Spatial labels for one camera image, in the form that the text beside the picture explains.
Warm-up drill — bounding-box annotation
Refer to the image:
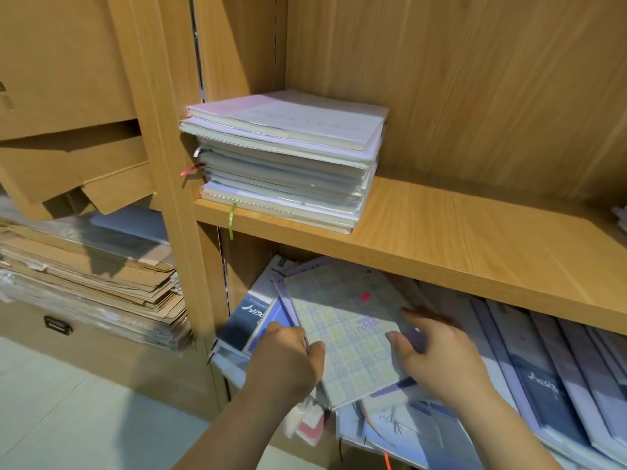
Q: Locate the small black shelf clip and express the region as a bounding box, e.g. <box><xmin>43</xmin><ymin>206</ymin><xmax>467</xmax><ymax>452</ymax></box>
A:
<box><xmin>43</xmin><ymin>315</ymin><xmax>74</xmax><ymax>336</ymax></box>

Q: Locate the stack of large blue notebooks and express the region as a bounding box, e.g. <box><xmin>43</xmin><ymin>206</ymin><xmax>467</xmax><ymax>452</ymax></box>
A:
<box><xmin>179</xmin><ymin>89</ymin><xmax>390</xmax><ymax>235</ymax></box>

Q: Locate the stack of flat wrapped packets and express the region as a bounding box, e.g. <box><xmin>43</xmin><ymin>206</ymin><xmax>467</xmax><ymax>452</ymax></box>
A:
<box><xmin>0</xmin><ymin>195</ymin><xmax>192</xmax><ymax>351</ymax></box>

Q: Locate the pastel grid pattern notebook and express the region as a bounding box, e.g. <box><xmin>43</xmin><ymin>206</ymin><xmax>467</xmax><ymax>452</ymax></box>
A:
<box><xmin>272</xmin><ymin>257</ymin><xmax>427</xmax><ymax>409</ymax></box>

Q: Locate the person's left hand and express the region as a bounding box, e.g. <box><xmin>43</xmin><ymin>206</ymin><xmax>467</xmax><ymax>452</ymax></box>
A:
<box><xmin>245</xmin><ymin>322</ymin><xmax>327</xmax><ymax>407</ymax></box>

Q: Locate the row of patterned notebooks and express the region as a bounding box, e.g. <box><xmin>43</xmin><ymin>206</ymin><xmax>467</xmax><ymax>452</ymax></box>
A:
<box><xmin>210</xmin><ymin>254</ymin><xmax>627</xmax><ymax>470</ymax></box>

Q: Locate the person's left forearm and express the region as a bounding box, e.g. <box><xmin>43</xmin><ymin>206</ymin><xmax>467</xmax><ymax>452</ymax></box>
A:
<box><xmin>174</xmin><ymin>386</ymin><xmax>305</xmax><ymax>470</ymax></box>

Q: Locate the person's right hand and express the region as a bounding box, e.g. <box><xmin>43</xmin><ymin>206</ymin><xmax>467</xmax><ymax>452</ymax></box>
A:
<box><xmin>387</xmin><ymin>308</ymin><xmax>496</xmax><ymax>417</ymax></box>

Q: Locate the wooden shelf unit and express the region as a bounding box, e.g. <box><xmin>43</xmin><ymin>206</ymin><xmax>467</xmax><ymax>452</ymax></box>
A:
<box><xmin>0</xmin><ymin>0</ymin><xmax>627</xmax><ymax>470</ymax></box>

